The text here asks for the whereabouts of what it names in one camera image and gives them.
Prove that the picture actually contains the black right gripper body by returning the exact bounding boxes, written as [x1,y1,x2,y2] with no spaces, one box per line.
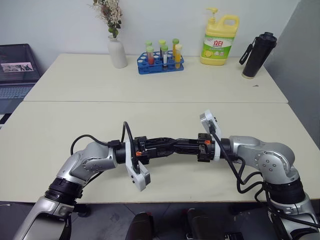
[196,132,216,163]

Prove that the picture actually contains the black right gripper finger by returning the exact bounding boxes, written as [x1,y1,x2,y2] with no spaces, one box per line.
[172,146,200,155]
[174,138,200,148]

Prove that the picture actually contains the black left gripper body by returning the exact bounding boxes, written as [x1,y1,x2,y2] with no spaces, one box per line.
[133,135,158,165]

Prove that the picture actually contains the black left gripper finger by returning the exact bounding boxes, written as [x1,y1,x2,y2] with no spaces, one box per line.
[146,136,178,148]
[148,147,177,159]

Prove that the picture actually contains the blue test tube rack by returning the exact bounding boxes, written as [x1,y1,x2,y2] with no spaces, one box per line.
[136,50,186,75]

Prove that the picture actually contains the dark rounded shape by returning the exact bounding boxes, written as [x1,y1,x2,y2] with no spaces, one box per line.
[180,208,227,240]
[124,211,156,240]

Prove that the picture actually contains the green-capped clear tube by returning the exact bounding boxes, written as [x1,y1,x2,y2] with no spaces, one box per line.
[160,44,170,69]

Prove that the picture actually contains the green-capped tube red contents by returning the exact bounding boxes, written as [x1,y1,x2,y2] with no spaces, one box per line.
[146,46,156,66]

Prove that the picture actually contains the yellow-capped tube orange contents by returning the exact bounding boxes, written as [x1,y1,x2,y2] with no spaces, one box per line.
[174,44,184,69]

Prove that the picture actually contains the white ceramic vase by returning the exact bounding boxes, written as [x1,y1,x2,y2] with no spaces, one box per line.
[107,34,129,69]

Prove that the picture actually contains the yellow dish soap bottle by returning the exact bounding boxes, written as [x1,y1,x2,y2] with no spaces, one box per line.
[199,7,241,67]

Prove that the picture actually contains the green-capped tube orange contents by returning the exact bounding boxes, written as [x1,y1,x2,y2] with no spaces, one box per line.
[171,38,180,57]

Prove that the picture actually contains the dried flower bouquet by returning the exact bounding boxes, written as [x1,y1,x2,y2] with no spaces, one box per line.
[89,0,124,39]

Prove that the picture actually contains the grey laptop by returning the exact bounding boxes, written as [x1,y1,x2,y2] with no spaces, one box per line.
[0,43,43,116]

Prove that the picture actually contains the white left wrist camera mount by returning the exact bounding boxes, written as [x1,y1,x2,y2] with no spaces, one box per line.
[124,139,152,192]

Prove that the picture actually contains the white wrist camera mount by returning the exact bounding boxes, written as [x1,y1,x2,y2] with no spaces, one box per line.
[124,139,152,192]
[199,108,224,161]

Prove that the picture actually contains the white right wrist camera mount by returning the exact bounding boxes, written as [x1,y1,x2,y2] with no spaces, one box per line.
[199,108,224,161]

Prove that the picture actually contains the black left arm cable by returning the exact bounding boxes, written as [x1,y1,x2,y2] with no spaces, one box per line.
[70,121,141,176]

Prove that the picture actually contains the black tumbler with strap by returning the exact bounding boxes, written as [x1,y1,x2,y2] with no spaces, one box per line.
[238,31,278,80]

